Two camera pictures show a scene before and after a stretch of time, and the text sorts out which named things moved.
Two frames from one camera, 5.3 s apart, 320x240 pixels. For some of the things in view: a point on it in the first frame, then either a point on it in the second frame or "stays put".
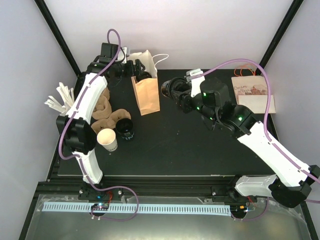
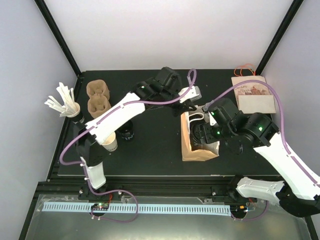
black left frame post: x=59 y=37 stays put
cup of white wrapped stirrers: x=67 y=97 stays put
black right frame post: x=288 y=20 stays put
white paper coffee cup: x=106 y=137 stays put
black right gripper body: x=183 y=100 → x=210 y=137
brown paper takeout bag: x=146 y=91 → x=193 y=149
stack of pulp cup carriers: x=103 y=109 stays put
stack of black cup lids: x=124 y=128 stays put
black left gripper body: x=130 y=72 → x=184 y=108
